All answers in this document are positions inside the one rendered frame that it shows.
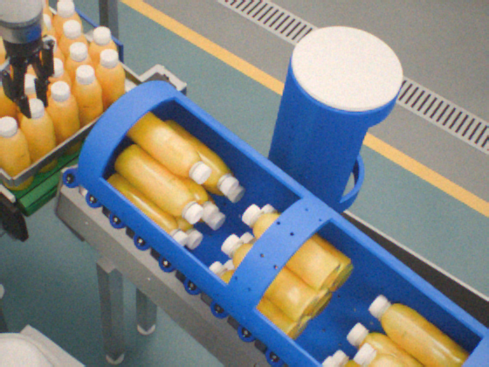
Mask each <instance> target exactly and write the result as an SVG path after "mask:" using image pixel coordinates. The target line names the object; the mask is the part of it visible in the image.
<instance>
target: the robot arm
mask: <svg viewBox="0 0 489 367"><path fill-rule="evenodd" d="M44 28H45V21H44V15H43V6H42V0H0V37H1V38H2V41H3V47H4V48H5V51H6V56H5V62H4V63H3V64H2V65H0V80H1V82H2V86H3V90H4V93H5V96H6V97H7V98H9V99H10V100H11V101H12V102H16V106H19V109H20V113H21V114H23V115H24V116H25V117H26V118H28V119H30V118H31V106H30V101H29V97H28V96H27V95H26V94H25V93H24V83H25V74H26V73H27V69H28V66H29V65H30V64H31V66H32V69H33V71H34V73H35V74H36V75H37V77H38V78H35V79H34V80H33V81H34V87H35V90H36V95H37V99H39V100H41V101H42V103H43V105H44V106H45V107H48V101H47V91H48V86H49V85H50V84H51V81H50V80H48V79H49V78H50V77H53V76H54V75H55V65H54V54H53V48H54V46H55V40H54V39H51V38H50V37H48V35H47V34H45V35H44V36H43V37H42V32H43V30H44ZM40 52H41V56H42V61H41V59H40V57H39V54H40ZM42 64H43V65H42ZM10 65H11V66H12V68H13V81H12V77H11V76H10V73H11V72H10ZM0 367H65V366H64V365H63V364H62V363H61V361H60V360H59V358H58V357H57V355H56V354H55V353H54V352H53V351H52V350H51V349H50V348H48V346H47V345H45V344H44V343H42V342H40V340H37V339H35V338H33V337H31V336H27V335H23V334H18V333H2V334H0Z"/></svg>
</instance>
